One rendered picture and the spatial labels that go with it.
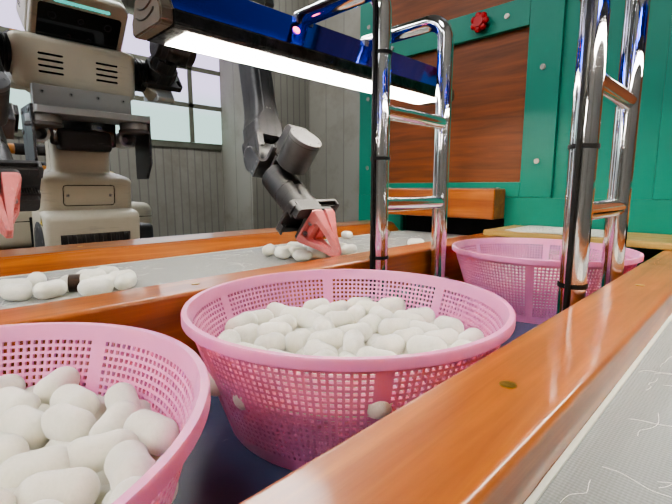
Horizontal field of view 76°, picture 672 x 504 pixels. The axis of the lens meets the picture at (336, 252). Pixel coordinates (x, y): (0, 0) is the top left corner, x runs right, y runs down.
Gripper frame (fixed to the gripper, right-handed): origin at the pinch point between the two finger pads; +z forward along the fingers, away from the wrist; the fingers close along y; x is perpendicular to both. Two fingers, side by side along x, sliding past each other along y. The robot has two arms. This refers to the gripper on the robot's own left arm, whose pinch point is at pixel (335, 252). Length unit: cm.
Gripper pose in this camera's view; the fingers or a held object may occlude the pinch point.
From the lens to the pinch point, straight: 68.5
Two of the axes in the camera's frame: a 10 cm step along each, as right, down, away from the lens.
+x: -4.4, 7.1, 5.5
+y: 7.1, -1.0, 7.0
